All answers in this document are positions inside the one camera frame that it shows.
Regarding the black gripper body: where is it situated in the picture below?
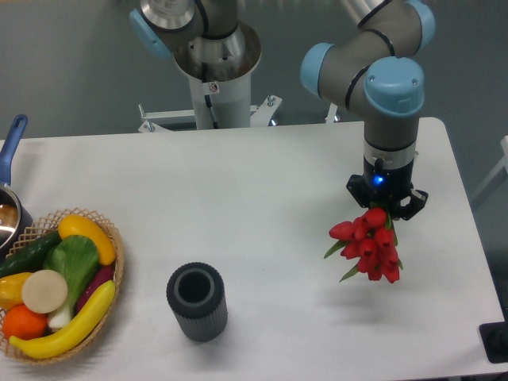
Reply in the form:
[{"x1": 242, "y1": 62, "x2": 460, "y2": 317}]
[{"x1": 363, "y1": 159, "x2": 414, "y2": 206}]

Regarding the red tulip bouquet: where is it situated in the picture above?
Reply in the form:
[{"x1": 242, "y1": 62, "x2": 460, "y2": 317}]
[{"x1": 324, "y1": 205, "x2": 403, "y2": 283}]

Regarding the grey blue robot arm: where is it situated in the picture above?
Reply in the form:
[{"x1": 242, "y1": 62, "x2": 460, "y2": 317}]
[{"x1": 129, "y1": 1, "x2": 436, "y2": 220}]

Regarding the black device at table edge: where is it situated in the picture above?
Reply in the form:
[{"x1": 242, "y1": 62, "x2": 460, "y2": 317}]
[{"x1": 479, "y1": 321, "x2": 507, "y2": 364}]

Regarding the dark grey ribbed vase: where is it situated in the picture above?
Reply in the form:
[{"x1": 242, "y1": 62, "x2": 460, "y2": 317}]
[{"x1": 166, "y1": 262, "x2": 228, "y2": 343}]

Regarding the purple eggplant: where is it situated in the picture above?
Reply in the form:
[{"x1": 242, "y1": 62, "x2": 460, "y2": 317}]
[{"x1": 75, "y1": 265, "x2": 114, "y2": 313}]

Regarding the green bok choy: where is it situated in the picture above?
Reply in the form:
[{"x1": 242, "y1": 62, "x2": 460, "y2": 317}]
[{"x1": 21, "y1": 236, "x2": 99, "y2": 332}]

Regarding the woven wicker basket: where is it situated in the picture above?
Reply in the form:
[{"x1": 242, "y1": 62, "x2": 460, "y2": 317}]
[{"x1": 1, "y1": 208, "x2": 125, "y2": 365}]

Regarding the green cucumber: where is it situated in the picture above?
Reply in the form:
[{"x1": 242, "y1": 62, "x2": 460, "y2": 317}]
[{"x1": 1, "y1": 231, "x2": 61, "y2": 278}]

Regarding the yellow banana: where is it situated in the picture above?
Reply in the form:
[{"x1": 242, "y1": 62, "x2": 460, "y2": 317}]
[{"x1": 9, "y1": 280, "x2": 116, "y2": 360}]

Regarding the yellow bell pepper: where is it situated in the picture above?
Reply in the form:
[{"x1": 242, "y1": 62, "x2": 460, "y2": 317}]
[{"x1": 0, "y1": 272, "x2": 33, "y2": 310}]

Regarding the orange fruit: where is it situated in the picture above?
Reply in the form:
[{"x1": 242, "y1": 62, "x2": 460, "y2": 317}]
[{"x1": 2, "y1": 305, "x2": 47, "y2": 340}]

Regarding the white frame at right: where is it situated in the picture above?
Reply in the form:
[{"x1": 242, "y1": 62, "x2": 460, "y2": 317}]
[{"x1": 470, "y1": 136, "x2": 507, "y2": 209}]

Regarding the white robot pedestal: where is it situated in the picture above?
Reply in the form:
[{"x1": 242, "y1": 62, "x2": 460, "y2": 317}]
[{"x1": 130, "y1": 10, "x2": 283, "y2": 133}]

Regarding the blue handled saucepan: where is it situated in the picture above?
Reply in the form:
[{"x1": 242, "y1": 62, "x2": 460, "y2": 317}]
[{"x1": 1, "y1": 114, "x2": 33, "y2": 261}]

